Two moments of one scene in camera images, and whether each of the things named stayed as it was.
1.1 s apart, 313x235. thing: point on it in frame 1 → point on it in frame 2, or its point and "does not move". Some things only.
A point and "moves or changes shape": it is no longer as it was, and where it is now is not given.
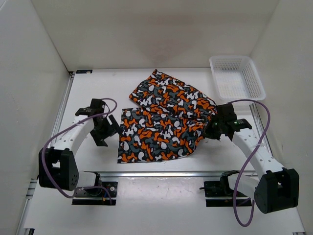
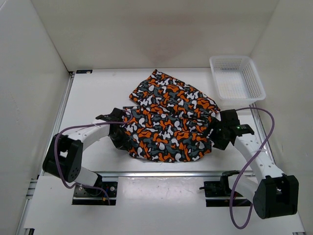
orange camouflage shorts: [170, 124] moves or changes shape
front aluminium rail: [210, 174] does not move
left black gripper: [114, 127] → [124, 143]
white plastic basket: [235, 78] does not move
